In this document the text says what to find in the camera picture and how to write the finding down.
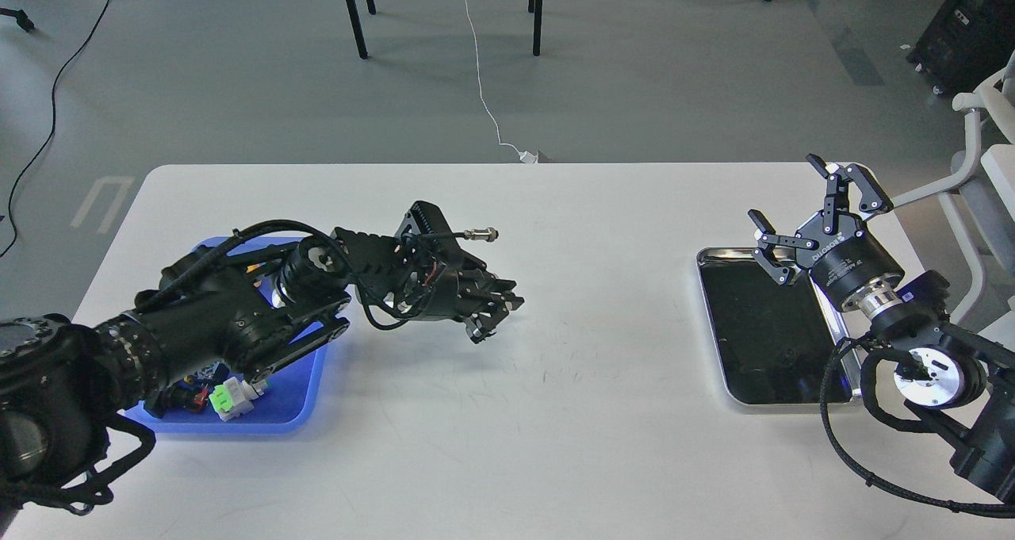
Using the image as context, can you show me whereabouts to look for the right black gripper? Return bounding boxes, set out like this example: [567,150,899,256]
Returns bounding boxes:
[748,154,904,312]

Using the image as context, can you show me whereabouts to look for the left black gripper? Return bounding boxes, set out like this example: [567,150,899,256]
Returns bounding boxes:
[401,255,525,344]

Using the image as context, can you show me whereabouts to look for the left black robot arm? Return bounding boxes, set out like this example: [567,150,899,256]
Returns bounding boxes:
[1,201,523,527]

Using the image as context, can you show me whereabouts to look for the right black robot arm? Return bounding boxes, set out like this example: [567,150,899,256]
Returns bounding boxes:
[748,154,1014,519]

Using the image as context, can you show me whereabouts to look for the white green connector part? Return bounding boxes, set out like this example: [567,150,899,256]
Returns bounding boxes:
[208,377,269,422]

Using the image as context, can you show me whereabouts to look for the silver metal tray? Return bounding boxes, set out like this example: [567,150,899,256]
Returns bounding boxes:
[695,247,848,412]

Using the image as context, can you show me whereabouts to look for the white office chair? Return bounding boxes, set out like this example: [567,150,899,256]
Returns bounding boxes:
[892,59,1013,324]

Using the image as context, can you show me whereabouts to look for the blue plastic tray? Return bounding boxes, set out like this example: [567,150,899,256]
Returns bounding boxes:
[124,237,348,435]

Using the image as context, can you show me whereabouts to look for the black equipment case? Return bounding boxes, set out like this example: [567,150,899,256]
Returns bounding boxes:
[906,0,1014,96]

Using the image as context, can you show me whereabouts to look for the black table legs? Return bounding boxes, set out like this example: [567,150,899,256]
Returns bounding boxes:
[338,0,546,59]

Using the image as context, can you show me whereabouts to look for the white cable with charger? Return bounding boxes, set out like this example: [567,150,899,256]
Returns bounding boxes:
[458,0,540,164]

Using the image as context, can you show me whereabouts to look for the black floor cable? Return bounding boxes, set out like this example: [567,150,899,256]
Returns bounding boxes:
[0,0,183,259]

